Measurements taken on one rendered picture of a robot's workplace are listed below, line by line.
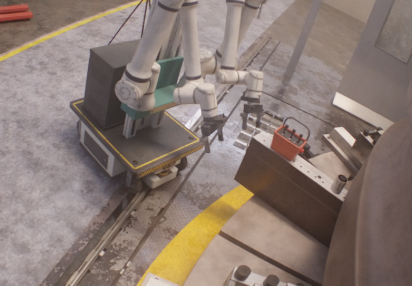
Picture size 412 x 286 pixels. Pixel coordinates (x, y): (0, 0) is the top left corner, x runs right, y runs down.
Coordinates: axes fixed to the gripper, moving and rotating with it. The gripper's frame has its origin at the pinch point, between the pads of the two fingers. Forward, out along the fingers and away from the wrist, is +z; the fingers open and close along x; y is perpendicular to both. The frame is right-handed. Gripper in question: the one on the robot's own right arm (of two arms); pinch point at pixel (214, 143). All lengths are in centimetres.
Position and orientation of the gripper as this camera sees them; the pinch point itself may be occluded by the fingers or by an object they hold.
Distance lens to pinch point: 201.2
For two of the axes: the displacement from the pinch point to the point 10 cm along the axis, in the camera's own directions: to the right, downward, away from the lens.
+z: 1.3, 8.8, 4.7
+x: -5.3, 4.6, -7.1
